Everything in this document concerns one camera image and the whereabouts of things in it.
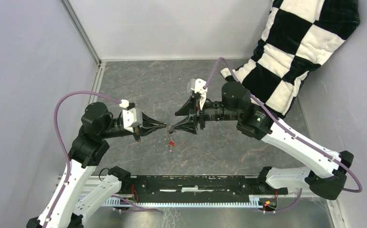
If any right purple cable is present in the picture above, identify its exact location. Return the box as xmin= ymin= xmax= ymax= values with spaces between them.
xmin=203 ymin=57 xmax=363 ymax=215

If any black and white checkered blanket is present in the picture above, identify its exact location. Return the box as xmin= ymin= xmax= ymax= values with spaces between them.
xmin=220 ymin=0 xmax=360 ymax=118

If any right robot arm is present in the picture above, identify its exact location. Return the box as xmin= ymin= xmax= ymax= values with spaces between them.
xmin=168 ymin=79 xmax=354 ymax=200

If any purple cable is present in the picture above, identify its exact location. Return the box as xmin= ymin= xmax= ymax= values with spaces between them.
xmin=203 ymin=57 xmax=363 ymax=215
xmin=41 ymin=91 xmax=161 ymax=228

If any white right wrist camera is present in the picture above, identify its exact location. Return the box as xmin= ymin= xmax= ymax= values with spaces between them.
xmin=187 ymin=78 xmax=208 ymax=110

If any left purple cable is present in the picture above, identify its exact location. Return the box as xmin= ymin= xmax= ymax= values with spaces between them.
xmin=41 ymin=91 xmax=161 ymax=228

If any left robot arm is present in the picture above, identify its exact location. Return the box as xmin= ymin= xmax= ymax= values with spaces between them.
xmin=26 ymin=102 xmax=166 ymax=228

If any aluminium frame rail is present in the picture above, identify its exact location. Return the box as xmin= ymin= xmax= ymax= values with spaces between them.
xmin=79 ymin=175 xmax=343 ymax=200

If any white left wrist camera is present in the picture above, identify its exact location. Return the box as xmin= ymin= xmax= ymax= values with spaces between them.
xmin=122 ymin=107 xmax=142 ymax=133

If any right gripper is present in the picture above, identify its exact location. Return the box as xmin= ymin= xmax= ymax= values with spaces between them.
xmin=173 ymin=94 xmax=240 ymax=135

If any white slotted cable duct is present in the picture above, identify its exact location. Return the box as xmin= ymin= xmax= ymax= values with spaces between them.
xmin=102 ymin=197 xmax=262 ymax=209

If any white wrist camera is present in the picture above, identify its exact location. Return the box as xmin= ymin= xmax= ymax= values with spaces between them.
xmin=122 ymin=107 xmax=142 ymax=133
xmin=187 ymin=78 xmax=208 ymax=110

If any large metal keyring plate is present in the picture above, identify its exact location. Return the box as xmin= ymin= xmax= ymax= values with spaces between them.
xmin=165 ymin=116 xmax=174 ymax=153

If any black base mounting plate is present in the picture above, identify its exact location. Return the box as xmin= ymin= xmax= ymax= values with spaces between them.
xmin=117 ymin=175 xmax=289 ymax=203

